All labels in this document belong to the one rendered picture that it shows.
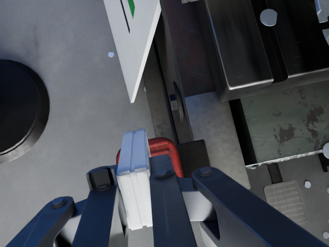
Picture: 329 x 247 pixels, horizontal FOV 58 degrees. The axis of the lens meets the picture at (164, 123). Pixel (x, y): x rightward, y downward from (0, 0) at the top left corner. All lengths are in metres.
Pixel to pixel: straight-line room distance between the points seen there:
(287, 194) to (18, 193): 0.87
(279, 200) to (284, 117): 0.53
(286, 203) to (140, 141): 0.79
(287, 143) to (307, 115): 0.05
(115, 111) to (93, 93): 0.10
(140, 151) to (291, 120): 0.31
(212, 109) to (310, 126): 0.13
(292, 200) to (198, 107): 0.59
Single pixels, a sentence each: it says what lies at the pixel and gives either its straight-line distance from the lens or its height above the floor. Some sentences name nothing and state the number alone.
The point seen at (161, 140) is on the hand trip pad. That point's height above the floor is 0.76.
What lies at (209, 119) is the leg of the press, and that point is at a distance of 0.41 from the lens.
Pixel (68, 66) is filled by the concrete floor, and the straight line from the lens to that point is 1.18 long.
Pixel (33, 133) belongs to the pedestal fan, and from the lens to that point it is 1.13.
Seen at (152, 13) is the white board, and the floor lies 0.52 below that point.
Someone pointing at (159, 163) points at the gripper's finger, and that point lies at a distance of 0.16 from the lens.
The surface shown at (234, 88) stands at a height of 0.70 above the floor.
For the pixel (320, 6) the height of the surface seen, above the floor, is 0.78.
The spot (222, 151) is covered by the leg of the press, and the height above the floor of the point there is 0.64.
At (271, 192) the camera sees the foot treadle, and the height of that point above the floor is 0.16.
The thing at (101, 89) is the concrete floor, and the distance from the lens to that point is 1.12.
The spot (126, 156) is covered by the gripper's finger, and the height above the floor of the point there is 0.89.
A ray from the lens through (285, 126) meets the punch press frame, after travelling 0.43.
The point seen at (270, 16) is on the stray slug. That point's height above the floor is 0.71.
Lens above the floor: 1.04
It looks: 79 degrees down
